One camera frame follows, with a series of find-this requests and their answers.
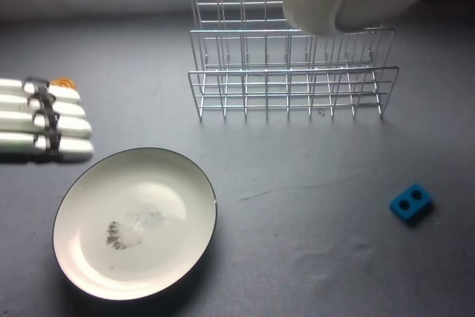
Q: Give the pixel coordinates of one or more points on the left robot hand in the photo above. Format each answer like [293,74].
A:
[15,120]

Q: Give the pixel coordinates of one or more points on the orange swirl cookie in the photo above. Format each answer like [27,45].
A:
[65,82]

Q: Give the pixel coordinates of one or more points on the blue block with two holes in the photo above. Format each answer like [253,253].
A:
[412,217]

